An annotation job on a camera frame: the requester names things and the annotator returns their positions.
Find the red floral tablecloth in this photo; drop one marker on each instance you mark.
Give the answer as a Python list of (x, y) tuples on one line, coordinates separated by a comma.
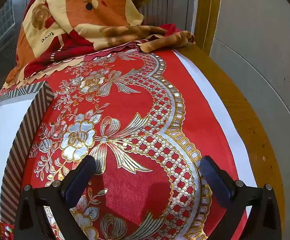
[(140, 175)]

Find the orange floral blanket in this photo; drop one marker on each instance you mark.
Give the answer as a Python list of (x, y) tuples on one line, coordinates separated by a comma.
[(97, 12)]

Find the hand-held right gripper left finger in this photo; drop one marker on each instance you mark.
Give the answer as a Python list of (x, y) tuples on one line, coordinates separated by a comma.
[(81, 180)]

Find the yellow wooden door frame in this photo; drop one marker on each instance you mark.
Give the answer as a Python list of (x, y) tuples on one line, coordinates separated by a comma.
[(206, 10)]

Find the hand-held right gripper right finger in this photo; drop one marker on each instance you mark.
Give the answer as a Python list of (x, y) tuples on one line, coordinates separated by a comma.
[(213, 180)]

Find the striped rectangular tray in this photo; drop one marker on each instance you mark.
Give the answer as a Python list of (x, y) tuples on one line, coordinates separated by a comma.
[(5, 130)]

